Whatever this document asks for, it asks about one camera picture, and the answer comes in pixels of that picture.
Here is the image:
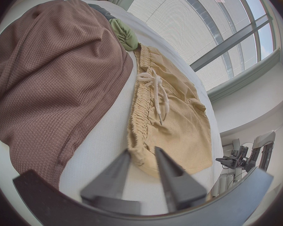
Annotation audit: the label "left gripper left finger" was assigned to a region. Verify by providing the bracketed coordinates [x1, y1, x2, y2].
[80, 148, 142, 215]

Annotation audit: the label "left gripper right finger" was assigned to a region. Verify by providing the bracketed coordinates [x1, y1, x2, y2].
[154, 146, 207, 215]

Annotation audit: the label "tan shorts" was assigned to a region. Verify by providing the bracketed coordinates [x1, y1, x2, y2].
[127, 44, 214, 178]

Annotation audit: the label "bed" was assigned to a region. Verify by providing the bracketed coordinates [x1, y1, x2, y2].
[0, 0, 221, 197]

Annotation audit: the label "brown garment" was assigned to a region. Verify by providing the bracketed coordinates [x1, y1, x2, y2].
[0, 0, 134, 190]

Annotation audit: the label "window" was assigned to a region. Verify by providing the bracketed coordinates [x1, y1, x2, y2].
[127, 0, 274, 91]

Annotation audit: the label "green garment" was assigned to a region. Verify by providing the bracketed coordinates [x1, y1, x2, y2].
[110, 19, 138, 51]

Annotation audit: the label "black garment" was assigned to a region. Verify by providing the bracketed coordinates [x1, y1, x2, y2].
[86, 3, 116, 22]

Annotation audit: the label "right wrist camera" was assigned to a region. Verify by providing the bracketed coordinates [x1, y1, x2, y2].
[231, 138, 241, 158]

